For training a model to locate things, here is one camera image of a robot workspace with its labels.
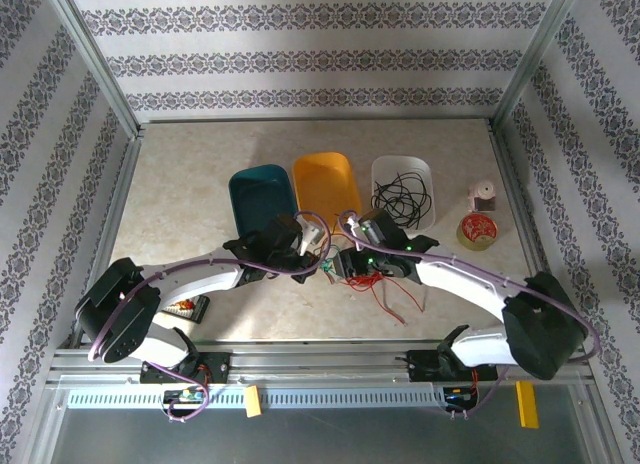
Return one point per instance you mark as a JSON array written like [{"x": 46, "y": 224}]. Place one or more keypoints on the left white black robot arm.
[{"x": 200, "y": 280}]

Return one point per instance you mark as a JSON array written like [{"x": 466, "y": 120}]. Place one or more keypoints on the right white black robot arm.
[{"x": 460, "y": 284}]

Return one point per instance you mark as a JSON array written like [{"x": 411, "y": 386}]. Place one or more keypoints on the teal plastic bin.
[{"x": 260, "y": 199}]

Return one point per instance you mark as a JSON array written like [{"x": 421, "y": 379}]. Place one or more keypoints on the white plastic bin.
[{"x": 402, "y": 164}]

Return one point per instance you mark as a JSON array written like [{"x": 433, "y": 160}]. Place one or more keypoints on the orange plastic bin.
[{"x": 325, "y": 184}]

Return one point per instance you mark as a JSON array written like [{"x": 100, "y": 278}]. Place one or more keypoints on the red patterned tape roll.
[{"x": 477, "y": 231}]

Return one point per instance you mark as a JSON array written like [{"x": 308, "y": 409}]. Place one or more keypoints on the small white spool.
[{"x": 482, "y": 196}]

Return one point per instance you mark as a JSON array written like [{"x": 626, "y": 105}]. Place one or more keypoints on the black board with orange plugs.
[{"x": 192, "y": 309}]

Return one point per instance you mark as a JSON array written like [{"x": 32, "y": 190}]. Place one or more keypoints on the orange plastic block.
[{"x": 253, "y": 401}]

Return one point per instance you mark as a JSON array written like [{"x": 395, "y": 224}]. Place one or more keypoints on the small black connector board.
[{"x": 457, "y": 396}]

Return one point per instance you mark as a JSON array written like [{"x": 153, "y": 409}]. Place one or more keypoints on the small colourful connector board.
[{"x": 187, "y": 395}]

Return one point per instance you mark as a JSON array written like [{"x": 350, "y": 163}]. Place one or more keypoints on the yellow plastic block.
[{"x": 527, "y": 404}]

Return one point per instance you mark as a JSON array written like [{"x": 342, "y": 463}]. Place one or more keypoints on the aluminium frame rail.
[{"x": 320, "y": 356}]

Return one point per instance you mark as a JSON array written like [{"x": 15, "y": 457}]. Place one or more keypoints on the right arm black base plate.
[{"x": 422, "y": 366}]

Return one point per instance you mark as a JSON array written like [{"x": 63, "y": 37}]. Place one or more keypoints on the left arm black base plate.
[{"x": 217, "y": 366}]

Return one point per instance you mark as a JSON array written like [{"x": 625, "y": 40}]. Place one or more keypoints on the aluminium frame post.
[
  {"x": 95, "y": 64},
  {"x": 537, "y": 49}
]

